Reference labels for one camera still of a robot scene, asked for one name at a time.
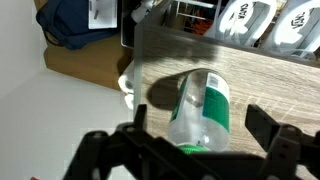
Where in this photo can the white paper towel roll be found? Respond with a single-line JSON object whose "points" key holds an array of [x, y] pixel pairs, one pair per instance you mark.
{"points": [[127, 85]]}

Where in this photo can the dark grey trash bin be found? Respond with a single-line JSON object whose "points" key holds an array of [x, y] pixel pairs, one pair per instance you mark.
{"points": [[128, 26]]}

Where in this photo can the white sneaker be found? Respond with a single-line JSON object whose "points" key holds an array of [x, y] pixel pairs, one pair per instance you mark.
{"points": [[246, 20], [296, 26]]}

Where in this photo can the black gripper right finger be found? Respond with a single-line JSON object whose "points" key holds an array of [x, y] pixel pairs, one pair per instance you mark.
{"points": [[286, 143]]}

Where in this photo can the black shoe orange laces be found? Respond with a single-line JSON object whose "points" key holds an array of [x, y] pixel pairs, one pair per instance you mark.
{"points": [[198, 21]]}

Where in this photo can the white paper tag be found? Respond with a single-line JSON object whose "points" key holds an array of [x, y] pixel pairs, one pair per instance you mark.
{"points": [[102, 13]]}

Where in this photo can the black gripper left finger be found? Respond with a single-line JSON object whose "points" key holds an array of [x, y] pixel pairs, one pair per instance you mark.
{"points": [[110, 146]]}

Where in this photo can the clear bottle green cap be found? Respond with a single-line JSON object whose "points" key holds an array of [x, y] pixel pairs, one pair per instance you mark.
{"points": [[203, 110]]}

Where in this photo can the blue backpack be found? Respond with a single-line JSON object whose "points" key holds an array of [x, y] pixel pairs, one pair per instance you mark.
{"points": [[70, 23]]}

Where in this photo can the grey metal shoe rack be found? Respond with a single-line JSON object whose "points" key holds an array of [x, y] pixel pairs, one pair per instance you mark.
{"points": [[260, 86]]}

